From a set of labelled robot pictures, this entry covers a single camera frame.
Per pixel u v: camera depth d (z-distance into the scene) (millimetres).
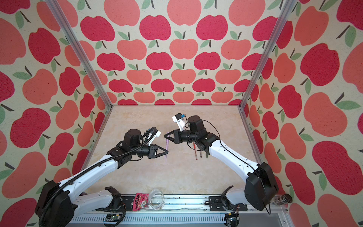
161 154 704
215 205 732
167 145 718
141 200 747
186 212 726
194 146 976
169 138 714
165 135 718
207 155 922
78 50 862
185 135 664
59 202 392
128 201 753
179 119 679
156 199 777
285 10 705
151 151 652
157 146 697
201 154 930
